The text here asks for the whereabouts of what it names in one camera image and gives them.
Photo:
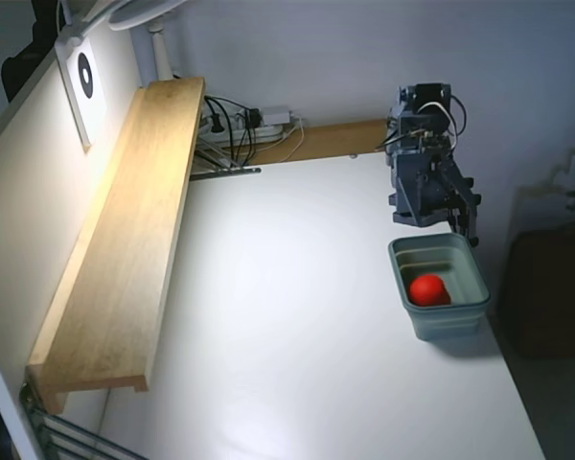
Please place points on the red ball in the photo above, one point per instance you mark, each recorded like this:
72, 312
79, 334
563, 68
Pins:
426, 290

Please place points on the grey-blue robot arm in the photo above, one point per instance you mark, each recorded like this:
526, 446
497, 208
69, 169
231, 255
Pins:
414, 177

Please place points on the grey power adapter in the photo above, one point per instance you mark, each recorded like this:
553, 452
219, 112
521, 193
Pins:
274, 114

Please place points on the white partition panel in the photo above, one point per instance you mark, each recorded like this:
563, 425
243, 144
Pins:
19, 215

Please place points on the long wooden shelf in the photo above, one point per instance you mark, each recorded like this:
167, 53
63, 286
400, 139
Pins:
124, 249

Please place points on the white power strip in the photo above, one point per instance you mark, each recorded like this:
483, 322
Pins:
268, 131

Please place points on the black bag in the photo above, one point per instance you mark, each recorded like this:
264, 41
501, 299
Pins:
29, 67

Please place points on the grey plastic container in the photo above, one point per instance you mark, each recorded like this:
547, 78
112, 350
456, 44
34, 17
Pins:
450, 321

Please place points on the grey-blue gripper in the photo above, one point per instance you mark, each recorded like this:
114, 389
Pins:
461, 207

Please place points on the metal frame rack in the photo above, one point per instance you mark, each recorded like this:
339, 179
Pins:
62, 436

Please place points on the wooden back board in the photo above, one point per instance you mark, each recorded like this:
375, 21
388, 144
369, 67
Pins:
335, 139

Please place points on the white lamp post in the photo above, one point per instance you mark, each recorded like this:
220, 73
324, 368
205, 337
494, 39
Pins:
160, 52

